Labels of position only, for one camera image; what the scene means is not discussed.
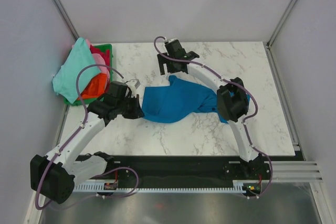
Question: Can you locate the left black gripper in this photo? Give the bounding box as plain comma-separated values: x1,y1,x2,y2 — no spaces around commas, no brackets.
117,94,144,120

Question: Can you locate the blue t shirt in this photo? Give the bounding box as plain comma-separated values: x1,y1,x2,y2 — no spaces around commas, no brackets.
142,75,218,123

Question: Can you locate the green plastic bin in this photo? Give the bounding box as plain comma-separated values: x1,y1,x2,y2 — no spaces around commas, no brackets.
63,44,113,106

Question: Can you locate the teal t shirt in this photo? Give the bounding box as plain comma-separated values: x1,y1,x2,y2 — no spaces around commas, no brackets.
52,37,101,103

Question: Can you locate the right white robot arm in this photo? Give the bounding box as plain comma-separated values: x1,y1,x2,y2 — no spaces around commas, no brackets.
153,36,261,179

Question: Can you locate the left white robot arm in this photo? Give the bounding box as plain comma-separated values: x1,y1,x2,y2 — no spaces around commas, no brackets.
30,79,144,204

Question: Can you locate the orange t shirt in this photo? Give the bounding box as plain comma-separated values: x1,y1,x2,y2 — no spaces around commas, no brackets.
81,73,110,100

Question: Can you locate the pink t shirt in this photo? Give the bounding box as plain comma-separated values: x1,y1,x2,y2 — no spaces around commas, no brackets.
86,39,110,78

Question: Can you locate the dark red t shirt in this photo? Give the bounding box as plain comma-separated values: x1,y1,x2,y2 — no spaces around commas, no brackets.
90,44,112,66

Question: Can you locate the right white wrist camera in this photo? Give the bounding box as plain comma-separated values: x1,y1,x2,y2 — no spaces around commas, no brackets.
164,38,179,45

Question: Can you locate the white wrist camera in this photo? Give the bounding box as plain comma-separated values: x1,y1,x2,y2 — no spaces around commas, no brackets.
125,79,140,94
164,38,179,45

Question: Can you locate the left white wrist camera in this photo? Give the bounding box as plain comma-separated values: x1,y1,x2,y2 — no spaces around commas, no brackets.
125,79,140,94

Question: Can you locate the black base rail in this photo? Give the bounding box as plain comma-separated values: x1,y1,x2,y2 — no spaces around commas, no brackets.
83,155,272,189

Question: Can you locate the aluminium front rail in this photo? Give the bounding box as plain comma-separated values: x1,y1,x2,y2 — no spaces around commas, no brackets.
76,156,319,179

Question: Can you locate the right aluminium frame post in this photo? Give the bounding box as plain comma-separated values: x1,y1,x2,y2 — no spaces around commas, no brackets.
266,0,314,49

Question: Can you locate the aluminium frame post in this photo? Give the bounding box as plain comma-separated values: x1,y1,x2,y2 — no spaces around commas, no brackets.
266,0,314,49
52,0,79,41

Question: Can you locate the white slotted cable duct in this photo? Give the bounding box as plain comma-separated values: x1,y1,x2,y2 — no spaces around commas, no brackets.
73,180,246,194

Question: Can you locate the left aluminium frame post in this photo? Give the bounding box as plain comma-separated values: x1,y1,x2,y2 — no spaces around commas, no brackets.
52,0,79,41

